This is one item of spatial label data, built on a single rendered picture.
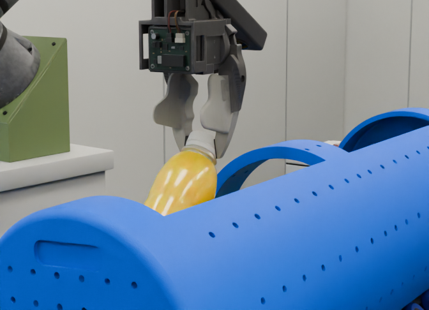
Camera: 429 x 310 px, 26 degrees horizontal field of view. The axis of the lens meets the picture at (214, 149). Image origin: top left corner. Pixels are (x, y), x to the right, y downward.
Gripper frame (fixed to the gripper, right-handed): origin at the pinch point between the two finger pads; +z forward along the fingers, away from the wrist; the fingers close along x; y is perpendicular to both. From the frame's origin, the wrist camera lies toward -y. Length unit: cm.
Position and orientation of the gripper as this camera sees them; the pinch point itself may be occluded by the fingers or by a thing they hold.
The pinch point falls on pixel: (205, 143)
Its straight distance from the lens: 103.4
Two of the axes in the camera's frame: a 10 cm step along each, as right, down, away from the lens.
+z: 0.0, 9.8, 1.8
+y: -5.5, 1.5, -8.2
